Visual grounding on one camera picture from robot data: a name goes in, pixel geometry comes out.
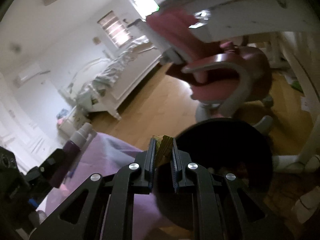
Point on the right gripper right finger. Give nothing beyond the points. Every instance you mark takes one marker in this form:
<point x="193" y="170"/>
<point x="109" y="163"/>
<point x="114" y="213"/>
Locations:
<point x="217" y="211"/>

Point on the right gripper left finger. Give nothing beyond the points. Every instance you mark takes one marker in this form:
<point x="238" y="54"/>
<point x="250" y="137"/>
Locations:
<point x="102" y="207"/>

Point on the yellow snack bag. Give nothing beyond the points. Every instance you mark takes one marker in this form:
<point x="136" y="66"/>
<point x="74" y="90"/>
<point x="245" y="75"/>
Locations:
<point x="164" y="145"/>

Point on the black trash bin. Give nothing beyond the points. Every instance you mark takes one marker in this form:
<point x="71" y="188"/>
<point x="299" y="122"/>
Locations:
<point x="224" y="145"/>

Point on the white wardrobe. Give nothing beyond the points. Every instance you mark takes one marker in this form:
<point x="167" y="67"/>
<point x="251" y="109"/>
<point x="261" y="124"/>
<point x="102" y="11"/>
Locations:
<point x="19" y="134"/>

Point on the purple round table cloth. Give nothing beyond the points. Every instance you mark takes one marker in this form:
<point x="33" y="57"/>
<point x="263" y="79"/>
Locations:
<point x="106" y="155"/>

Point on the purple bottle white cap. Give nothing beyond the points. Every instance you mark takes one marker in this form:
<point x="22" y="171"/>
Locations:
<point x="73" y="150"/>

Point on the white nightstand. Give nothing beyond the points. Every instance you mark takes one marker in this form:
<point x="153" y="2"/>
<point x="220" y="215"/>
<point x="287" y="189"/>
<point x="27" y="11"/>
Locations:
<point x="72" y="122"/>

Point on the floral bed quilt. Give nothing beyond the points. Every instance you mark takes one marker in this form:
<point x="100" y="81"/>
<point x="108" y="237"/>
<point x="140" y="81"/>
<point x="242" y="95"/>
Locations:
<point x="102" y="74"/>

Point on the white air conditioner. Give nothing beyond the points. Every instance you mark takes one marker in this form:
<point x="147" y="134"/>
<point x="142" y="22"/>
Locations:
<point x="28" y="73"/>

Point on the pink grey desk chair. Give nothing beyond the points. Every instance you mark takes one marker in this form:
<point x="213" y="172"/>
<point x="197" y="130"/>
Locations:
<point x="222" y="75"/>

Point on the striped window blind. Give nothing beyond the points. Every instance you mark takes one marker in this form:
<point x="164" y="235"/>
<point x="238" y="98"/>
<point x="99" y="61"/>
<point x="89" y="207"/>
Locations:
<point x="115" y="29"/>

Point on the white bed frame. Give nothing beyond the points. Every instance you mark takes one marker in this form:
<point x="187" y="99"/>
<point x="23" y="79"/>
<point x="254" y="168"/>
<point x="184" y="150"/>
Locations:
<point x="130" y="78"/>

